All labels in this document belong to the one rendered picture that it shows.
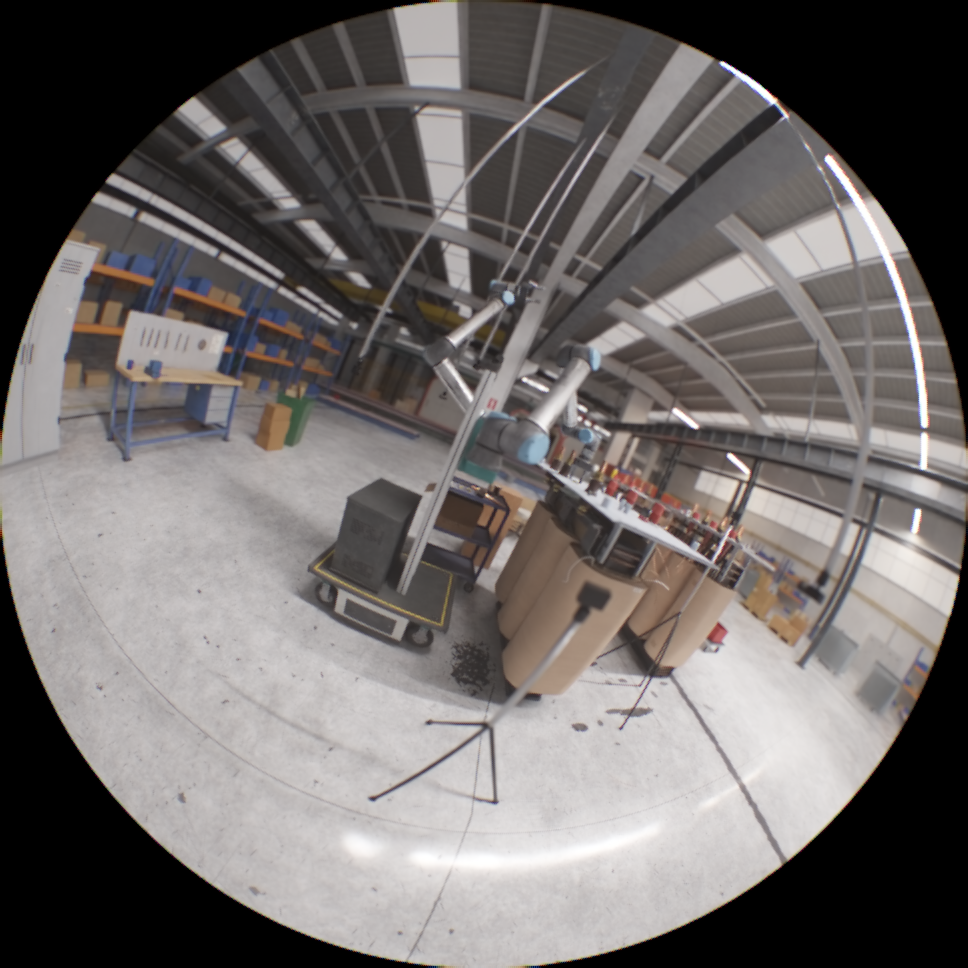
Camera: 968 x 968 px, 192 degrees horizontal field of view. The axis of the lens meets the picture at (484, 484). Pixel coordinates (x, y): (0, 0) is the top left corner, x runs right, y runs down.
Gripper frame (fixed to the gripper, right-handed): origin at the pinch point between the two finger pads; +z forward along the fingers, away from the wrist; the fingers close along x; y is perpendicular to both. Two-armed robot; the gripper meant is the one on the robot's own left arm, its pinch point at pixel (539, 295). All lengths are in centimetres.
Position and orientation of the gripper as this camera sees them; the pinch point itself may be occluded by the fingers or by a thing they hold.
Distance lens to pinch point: 212.3
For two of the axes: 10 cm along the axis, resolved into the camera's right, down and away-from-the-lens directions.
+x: -0.1, 1.9, 9.8
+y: 2.3, -9.6, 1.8
